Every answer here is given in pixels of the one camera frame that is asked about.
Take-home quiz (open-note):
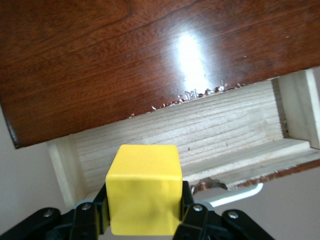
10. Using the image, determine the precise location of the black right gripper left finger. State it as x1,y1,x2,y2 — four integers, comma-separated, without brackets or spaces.
0,183,111,240

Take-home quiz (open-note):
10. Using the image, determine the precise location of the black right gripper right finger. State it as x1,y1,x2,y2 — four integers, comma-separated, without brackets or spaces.
172,180,271,240

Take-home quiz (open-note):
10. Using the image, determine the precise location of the white metal drawer handle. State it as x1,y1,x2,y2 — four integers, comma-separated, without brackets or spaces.
193,182,265,209

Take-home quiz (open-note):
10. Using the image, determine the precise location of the yellow wooden cube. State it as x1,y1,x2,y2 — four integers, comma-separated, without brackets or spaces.
105,144,184,237

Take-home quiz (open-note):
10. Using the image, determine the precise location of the light wood drawer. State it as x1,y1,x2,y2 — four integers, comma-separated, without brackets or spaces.
46,66,320,209

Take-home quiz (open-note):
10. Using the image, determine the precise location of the dark brown wooden cabinet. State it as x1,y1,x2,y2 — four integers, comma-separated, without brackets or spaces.
0,0,320,150

